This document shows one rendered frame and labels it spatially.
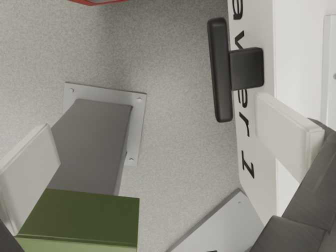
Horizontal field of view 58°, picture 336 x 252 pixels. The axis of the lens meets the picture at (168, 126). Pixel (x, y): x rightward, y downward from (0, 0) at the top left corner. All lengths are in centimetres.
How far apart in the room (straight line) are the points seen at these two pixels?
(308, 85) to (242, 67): 12
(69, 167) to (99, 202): 26
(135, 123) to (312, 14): 93
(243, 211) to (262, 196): 110
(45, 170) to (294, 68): 16
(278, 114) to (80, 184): 48
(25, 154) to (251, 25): 18
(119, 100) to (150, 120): 14
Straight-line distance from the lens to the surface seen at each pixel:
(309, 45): 32
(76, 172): 64
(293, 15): 21
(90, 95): 115
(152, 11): 112
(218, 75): 22
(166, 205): 135
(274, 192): 25
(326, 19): 32
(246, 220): 141
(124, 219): 38
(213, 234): 142
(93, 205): 40
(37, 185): 18
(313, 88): 33
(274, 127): 17
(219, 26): 21
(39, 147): 18
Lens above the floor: 112
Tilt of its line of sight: 71 degrees down
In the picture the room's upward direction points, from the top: 170 degrees clockwise
